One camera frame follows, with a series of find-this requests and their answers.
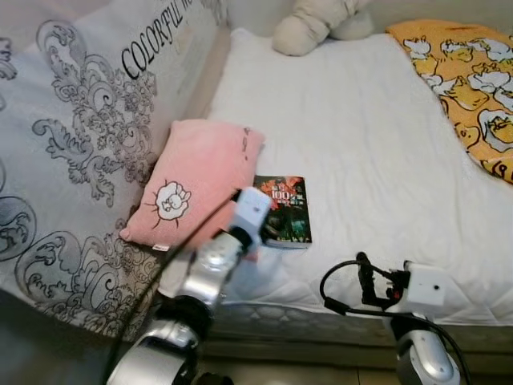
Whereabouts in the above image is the dark paperback book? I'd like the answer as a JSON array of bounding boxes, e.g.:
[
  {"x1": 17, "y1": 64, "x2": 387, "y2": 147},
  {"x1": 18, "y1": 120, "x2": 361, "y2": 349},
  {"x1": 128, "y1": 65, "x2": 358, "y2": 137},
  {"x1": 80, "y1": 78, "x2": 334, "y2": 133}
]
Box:
[{"x1": 252, "y1": 175, "x2": 313, "y2": 249}]

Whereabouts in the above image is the pink plush pillow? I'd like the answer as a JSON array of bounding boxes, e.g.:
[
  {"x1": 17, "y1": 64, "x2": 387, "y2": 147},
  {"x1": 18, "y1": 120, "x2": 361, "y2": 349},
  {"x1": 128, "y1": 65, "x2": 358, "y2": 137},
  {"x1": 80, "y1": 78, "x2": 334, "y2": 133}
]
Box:
[{"x1": 119, "y1": 119, "x2": 265, "y2": 261}]

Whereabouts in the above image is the yellow egg-print blanket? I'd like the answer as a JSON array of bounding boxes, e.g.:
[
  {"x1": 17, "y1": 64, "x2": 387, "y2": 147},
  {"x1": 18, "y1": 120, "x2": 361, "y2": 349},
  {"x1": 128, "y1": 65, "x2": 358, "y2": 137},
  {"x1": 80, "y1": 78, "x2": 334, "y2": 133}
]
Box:
[{"x1": 386, "y1": 19, "x2": 513, "y2": 185}]

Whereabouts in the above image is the white quilted mattress pad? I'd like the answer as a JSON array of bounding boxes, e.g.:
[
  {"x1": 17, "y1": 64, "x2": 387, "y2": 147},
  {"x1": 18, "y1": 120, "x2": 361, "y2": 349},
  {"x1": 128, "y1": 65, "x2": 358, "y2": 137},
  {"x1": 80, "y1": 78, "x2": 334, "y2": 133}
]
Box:
[{"x1": 156, "y1": 28, "x2": 513, "y2": 326}]

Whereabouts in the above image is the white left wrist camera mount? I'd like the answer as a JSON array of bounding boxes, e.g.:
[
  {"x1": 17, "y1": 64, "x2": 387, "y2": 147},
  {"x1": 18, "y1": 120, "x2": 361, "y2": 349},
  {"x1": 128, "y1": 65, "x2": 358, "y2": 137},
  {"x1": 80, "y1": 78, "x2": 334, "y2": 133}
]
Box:
[{"x1": 232, "y1": 186, "x2": 273, "y2": 245}]

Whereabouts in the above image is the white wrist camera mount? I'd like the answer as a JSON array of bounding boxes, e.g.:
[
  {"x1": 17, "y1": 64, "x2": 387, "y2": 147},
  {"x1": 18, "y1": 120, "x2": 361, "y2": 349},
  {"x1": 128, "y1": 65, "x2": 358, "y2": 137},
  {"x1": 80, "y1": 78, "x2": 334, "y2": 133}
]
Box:
[
  {"x1": 393, "y1": 261, "x2": 447, "y2": 315},
  {"x1": 232, "y1": 186, "x2": 273, "y2": 245}
]

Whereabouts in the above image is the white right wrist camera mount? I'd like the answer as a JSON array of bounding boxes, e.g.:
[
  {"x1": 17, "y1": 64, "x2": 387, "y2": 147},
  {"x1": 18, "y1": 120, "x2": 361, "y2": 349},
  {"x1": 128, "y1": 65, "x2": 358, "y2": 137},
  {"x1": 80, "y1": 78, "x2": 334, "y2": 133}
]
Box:
[{"x1": 393, "y1": 261, "x2": 447, "y2": 315}]

